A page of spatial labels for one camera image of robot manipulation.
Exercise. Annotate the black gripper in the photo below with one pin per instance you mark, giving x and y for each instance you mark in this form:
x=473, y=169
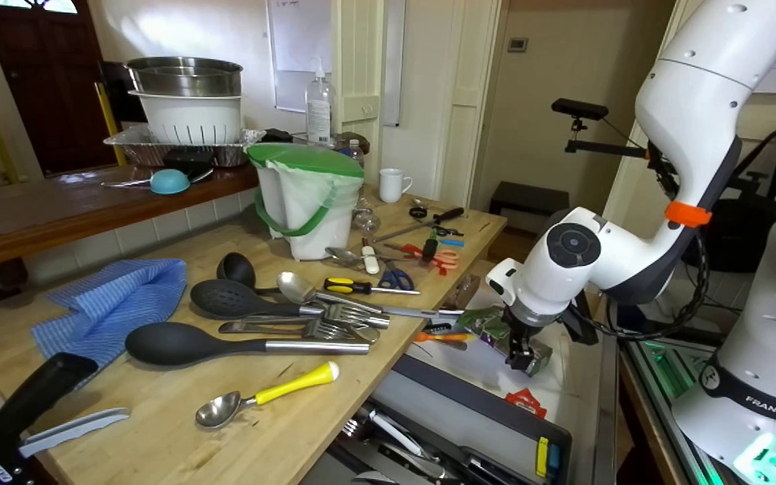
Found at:
x=523, y=350

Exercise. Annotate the green snack bag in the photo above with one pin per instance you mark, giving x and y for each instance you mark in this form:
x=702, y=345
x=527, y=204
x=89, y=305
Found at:
x=488, y=328

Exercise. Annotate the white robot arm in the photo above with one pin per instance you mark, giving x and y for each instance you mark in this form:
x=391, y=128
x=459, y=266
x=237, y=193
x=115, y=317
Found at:
x=687, y=108

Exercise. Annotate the wooden drawer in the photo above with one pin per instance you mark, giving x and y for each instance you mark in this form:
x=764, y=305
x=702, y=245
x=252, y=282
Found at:
x=559, y=423

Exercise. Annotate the clear plastic water bottle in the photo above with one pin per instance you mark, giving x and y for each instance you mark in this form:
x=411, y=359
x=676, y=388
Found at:
x=318, y=111

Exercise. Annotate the orange plastic clip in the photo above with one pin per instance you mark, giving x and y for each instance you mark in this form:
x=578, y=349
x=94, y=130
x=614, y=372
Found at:
x=527, y=399

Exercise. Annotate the orange yellow peeler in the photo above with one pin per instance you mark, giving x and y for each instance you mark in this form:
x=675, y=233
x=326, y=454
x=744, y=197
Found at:
x=445, y=338

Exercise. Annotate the black cutlery tray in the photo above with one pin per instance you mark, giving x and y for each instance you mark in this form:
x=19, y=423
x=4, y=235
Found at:
x=426, y=426

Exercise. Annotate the white ceramic mug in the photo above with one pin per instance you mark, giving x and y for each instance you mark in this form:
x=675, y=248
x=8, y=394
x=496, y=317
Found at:
x=391, y=183

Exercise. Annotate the yellow black screwdriver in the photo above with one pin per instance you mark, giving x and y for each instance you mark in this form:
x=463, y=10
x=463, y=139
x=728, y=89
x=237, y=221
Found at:
x=362, y=287

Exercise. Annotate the green lid compost bin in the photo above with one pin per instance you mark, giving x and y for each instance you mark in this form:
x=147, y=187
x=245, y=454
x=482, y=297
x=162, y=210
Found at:
x=304, y=196

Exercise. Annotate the black ladle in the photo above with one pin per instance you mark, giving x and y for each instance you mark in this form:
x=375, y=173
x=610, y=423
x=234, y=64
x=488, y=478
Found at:
x=240, y=271

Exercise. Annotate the black slotted serving spoon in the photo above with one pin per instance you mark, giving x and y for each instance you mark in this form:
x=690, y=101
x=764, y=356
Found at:
x=234, y=301

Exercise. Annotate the black solid serving spoon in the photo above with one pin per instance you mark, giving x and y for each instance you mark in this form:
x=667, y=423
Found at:
x=181, y=345

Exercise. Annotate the small blue bowl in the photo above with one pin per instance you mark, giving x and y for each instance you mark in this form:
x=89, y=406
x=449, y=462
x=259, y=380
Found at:
x=167, y=181

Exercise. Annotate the blue cloth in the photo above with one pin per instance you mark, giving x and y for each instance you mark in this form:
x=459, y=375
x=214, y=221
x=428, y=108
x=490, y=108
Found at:
x=104, y=307

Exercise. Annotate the steel mixing bowl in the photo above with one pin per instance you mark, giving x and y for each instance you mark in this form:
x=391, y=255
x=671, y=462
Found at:
x=189, y=77

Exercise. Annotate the black handled scissors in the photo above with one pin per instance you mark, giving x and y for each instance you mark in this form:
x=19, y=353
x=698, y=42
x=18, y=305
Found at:
x=434, y=221

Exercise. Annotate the orange handled scissors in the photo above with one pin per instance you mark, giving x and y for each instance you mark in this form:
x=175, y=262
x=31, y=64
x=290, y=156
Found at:
x=428, y=258

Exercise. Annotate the yellow handled ice cream scoop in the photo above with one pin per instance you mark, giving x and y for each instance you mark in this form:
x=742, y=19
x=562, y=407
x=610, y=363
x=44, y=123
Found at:
x=226, y=406

